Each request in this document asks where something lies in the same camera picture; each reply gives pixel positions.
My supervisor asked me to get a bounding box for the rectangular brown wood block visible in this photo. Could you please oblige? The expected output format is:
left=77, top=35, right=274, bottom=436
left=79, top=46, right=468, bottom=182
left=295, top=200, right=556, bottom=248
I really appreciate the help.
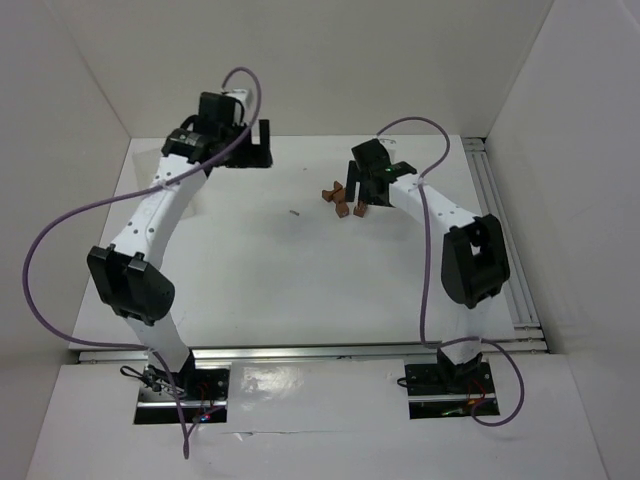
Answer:
left=333, top=196, right=350, bottom=218

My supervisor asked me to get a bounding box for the U-shaped brown wood block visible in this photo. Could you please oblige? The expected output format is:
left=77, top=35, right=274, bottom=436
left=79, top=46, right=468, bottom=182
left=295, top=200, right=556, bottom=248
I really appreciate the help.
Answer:
left=321, top=182, right=344, bottom=203

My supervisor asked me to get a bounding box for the white perforated plastic box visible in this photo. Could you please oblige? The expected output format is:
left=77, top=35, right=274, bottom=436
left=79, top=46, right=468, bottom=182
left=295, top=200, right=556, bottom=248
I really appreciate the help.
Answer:
left=132, top=148, right=207, bottom=219

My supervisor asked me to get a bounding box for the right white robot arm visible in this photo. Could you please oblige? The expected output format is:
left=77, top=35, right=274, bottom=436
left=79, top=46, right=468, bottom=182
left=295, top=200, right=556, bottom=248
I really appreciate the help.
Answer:
left=346, top=139, right=510, bottom=384

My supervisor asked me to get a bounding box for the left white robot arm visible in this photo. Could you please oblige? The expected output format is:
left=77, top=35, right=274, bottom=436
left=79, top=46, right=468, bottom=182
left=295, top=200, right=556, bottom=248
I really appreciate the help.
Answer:
left=87, top=89, right=273, bottom=387

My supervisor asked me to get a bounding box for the notched brown wood block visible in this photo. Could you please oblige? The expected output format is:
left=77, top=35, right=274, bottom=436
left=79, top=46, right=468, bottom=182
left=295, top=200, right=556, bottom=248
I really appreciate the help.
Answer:
left=353, top=202, right=368, bottom=218

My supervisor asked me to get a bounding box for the white front cover board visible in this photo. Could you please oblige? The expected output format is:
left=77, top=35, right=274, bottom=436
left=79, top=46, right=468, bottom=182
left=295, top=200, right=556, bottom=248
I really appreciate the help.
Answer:
left=225, top=360, right=409, bottom=434

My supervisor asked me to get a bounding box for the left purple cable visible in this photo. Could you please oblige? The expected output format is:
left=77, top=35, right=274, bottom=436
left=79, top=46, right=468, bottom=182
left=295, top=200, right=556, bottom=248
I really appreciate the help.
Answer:
left=22, top=67, right=264, bottom=460

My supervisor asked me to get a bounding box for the purple cable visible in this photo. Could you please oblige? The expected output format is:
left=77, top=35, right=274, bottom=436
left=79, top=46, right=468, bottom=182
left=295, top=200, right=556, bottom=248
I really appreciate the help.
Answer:
left=375, top=117, right=526, bottom=427
left=22, top=67, right=264, bottom=460

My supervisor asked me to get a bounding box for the front aluminium rail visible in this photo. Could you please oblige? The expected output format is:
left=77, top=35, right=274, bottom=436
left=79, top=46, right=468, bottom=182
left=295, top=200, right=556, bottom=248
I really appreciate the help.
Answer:
left=79, top=336, right=549, bottom=364

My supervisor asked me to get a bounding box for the aluminium rail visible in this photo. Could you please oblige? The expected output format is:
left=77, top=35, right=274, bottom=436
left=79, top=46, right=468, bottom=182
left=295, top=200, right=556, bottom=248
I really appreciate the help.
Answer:
left=79, top=336, right=549, bottom=364
left=462, top=135, right=546, bottom=331

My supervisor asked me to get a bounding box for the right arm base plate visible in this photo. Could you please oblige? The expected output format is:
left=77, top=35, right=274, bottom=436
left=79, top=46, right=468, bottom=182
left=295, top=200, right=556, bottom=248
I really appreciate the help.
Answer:
left=396, top=362, right=495, bottom=397

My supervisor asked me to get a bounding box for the right side aluminium rail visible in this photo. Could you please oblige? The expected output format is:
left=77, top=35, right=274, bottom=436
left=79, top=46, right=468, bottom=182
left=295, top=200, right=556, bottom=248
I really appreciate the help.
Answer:
left=462, top=135, right=546, bottom=331

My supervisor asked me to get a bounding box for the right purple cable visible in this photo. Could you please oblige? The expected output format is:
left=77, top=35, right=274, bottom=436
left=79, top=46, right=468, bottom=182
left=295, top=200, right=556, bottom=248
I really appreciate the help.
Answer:
left=375, top=117, right=526, bottom=427

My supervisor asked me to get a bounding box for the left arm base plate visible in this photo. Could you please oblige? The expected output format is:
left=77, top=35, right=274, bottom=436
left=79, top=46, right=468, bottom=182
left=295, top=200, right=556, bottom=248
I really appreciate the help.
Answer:
left=132, top=365, right=230, bottom=406

